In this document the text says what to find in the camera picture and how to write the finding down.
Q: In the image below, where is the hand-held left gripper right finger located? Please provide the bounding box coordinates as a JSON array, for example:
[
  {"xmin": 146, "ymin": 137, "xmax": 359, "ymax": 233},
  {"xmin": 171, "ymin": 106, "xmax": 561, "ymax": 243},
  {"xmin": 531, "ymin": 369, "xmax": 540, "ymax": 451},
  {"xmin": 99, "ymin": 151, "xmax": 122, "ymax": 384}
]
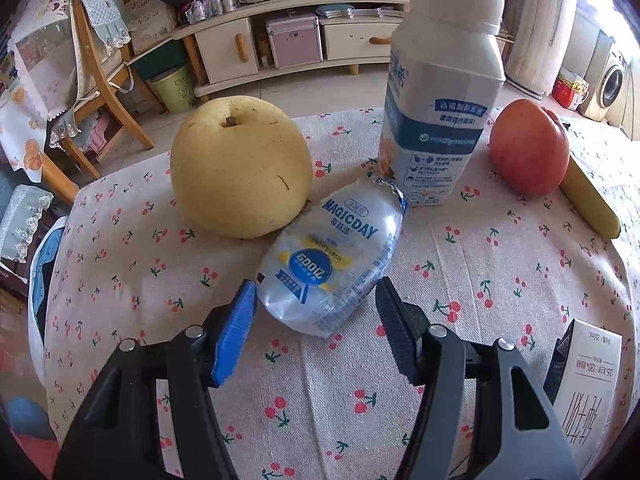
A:
[{"xmin": 375, "ymin": 276, "xmax": 590, "ymax": 480}]

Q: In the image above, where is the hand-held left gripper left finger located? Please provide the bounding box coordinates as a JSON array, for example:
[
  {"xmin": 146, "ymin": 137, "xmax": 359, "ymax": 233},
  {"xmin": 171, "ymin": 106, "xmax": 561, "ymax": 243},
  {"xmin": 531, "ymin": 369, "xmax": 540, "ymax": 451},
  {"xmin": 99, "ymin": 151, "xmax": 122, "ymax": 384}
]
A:
[{"xmin": 51, "ymin": 279, "xmax": 259, "ymax": 480}]

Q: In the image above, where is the clear blue yogurt pouch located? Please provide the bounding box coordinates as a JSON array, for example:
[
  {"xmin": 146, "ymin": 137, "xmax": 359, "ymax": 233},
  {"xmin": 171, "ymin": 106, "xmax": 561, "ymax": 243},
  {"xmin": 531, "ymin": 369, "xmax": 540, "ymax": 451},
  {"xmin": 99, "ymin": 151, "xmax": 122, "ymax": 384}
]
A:
[{"xmin": 255, "ymin": 172, "xmax": 408, "ymax": 338}]

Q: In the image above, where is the white black carton box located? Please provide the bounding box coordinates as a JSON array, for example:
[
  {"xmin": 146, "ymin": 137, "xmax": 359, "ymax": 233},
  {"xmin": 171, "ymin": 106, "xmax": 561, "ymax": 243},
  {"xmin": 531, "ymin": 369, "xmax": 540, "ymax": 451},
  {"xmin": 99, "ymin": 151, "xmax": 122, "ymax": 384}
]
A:
[{"xmin": 542, "ymin": 317, "xmax": 623, "ymax": 471}]

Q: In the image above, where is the green trash bin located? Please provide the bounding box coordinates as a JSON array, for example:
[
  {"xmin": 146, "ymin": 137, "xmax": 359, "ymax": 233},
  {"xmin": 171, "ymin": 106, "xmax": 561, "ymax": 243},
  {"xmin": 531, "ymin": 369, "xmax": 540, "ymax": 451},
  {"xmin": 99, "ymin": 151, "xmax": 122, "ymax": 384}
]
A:
[{"xmin": 149, "ymin": 64, "xmax": 198, "ymax": 115}]

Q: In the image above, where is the cherry print tablecloth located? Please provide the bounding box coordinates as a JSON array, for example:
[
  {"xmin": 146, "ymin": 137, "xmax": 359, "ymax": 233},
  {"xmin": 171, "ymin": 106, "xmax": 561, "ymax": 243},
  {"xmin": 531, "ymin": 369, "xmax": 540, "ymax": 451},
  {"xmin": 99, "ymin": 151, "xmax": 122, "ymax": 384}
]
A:
[{"xmin": 42, "ymin": 105, "xmax": 640, "ymax": 480}]

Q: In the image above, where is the yellow pear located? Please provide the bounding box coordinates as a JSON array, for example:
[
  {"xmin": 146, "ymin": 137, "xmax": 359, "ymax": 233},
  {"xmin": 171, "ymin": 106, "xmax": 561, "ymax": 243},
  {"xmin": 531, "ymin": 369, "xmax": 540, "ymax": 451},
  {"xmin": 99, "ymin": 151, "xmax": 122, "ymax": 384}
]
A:
[{"xmin": 170, "ymin": 97, "xmax": 313, "ymax": 239}]

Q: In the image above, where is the white blue cloth bag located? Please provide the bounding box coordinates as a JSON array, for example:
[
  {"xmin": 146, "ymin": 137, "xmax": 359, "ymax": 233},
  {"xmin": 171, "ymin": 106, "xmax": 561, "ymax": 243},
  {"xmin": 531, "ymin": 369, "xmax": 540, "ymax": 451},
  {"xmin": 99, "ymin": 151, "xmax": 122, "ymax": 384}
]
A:
[{"xmin": 27, "ymin": 225, "xmax": 66, "ymax": 361}]

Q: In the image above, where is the red apple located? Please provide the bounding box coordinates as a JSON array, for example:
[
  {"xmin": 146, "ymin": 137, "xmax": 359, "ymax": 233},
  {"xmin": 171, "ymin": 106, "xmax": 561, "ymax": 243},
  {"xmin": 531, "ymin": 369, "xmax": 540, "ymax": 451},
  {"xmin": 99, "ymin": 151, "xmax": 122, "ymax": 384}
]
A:
[{"xmin": 489, "ymin": 99, "xmax": 571, "ymax": 197}]

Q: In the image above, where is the white plastic drink bottle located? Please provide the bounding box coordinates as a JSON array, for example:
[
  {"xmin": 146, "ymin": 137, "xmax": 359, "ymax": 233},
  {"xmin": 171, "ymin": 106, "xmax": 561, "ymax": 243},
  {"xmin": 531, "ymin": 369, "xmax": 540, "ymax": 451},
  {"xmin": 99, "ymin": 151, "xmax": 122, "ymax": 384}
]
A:
[{"xmin": 378, "ymin": 0, "xmax": 507, "ymax": 208}]

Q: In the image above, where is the yellow banana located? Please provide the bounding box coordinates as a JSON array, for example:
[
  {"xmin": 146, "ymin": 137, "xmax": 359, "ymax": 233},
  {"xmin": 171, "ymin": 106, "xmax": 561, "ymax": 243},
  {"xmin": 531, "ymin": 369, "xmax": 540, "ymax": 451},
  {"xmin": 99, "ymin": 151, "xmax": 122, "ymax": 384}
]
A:
[{"xmin": 559, "ymin": 152, "xmax": 622, "ymax": 239}]

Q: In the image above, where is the pink plastic stool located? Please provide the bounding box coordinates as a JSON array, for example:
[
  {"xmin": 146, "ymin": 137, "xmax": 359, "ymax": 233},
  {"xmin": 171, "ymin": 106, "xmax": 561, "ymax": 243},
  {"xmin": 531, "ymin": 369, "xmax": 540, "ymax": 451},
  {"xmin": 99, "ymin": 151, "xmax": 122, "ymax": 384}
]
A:
[{"xmin": 80, "ymin": 112, "xmax": 126, "ymax": 153}]

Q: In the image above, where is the teal lace seat cushion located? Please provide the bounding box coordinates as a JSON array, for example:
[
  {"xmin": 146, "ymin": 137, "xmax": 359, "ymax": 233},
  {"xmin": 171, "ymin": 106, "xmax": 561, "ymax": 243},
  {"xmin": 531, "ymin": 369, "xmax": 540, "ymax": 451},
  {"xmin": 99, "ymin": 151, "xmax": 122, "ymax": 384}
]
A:
[{"xmin": 0, "ymin": 182, "xmax": 53, "ymax": 263}]

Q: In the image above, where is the orange print tablecloth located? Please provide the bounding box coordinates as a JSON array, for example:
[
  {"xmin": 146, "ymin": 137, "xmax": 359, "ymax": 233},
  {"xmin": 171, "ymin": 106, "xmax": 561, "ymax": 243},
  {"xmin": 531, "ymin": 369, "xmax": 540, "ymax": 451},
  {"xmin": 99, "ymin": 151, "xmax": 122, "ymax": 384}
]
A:
[{"xmin": 0, "ymin": 80, "xmax": 51, "ymax": 183}]

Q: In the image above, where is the cream tv cabinet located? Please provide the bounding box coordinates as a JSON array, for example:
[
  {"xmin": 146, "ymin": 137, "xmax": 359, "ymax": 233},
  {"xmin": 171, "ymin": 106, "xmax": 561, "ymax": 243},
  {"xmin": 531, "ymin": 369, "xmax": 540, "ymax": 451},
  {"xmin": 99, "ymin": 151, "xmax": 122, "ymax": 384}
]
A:
[{"xmin": 170, "ymin": 0, "xmax": 511, "ymax": 103}]

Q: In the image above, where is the light wooden chair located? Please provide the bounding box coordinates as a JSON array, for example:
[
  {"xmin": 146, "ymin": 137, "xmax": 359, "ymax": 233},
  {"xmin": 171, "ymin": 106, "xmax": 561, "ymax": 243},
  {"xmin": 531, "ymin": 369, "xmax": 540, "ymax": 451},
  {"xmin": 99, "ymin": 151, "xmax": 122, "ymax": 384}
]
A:
[{"xmin": 47, "ymin": 0, "xmax": 156, "ymax": 181}]

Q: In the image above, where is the dark green storage box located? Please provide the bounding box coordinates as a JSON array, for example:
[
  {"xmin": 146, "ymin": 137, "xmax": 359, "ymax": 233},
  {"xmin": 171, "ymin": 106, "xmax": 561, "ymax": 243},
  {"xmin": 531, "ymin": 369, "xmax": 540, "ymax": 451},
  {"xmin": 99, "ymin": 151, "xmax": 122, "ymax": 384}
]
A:
[{"xmin": 135, "ymin": 40, "xmax": 191, "ymax": 81}]

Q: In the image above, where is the red box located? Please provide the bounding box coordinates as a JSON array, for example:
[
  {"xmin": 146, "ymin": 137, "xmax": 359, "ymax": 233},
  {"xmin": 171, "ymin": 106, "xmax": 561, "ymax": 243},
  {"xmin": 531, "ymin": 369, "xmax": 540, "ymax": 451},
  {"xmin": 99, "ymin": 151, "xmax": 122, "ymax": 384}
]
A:
[{"xmin": 551, "ymin": 67, "xmax": 591, "ymax": 111}]

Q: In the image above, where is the pink storage case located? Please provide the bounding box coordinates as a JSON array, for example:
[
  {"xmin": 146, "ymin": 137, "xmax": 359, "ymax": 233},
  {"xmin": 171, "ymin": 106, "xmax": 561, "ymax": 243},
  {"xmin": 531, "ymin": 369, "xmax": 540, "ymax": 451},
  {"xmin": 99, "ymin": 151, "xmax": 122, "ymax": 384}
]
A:
[{"xmin": 266, "ymin": 14, "xmax": 323, "ymax": 69}]

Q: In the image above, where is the white woven sack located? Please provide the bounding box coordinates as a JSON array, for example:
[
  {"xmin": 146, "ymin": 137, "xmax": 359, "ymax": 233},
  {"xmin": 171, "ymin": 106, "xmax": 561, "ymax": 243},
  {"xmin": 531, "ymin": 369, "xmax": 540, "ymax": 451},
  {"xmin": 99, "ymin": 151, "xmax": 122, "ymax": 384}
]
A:
[{"xmin": 122, "ymin": 0, "xmax": 178, "ymax": 53}]

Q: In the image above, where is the white washing machine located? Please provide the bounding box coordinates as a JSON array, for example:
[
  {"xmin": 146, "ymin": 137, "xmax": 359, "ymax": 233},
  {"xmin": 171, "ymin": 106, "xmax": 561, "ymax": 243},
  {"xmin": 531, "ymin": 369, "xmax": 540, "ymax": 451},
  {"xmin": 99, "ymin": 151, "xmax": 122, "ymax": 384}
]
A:
[{"xmin": 582, "ymin": 42, "xmax": 631, "ymax": 122}]

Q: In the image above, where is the group of small silver jars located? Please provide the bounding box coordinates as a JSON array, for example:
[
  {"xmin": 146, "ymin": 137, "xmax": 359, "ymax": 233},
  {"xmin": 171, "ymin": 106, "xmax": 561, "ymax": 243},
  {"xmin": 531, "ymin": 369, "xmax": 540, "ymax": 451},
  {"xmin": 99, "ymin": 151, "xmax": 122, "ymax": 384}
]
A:
[{"xmin": 187, "ymin": 0, "xmax": 238, "ymax": 21}]

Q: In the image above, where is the cream curtain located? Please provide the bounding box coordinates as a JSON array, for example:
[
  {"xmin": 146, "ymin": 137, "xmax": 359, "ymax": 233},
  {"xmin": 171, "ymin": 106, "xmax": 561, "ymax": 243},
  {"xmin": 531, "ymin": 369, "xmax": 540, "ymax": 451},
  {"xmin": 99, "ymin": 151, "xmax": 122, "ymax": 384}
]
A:
[{"xmin": 505, "ymin": 0, "xmax": 581, "ymax": 98}]

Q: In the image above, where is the white cartoon print cover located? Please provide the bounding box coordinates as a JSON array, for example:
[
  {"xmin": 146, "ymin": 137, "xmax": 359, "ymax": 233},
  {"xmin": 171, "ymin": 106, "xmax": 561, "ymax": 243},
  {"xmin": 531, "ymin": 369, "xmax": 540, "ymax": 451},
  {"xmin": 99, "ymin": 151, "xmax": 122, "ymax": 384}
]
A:
[{"xmin": 7, "ymin": 0, "xmax": 83, "ymax": 121}]

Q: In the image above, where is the teal quilted chair cover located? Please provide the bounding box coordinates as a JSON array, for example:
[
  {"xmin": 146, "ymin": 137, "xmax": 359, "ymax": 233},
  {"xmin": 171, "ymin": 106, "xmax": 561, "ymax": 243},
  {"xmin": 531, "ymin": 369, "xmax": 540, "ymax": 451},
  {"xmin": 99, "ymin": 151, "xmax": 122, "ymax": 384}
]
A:
[{"xmin": 75, "ymin": 0, "xmax": 132, "ymax": 51}]

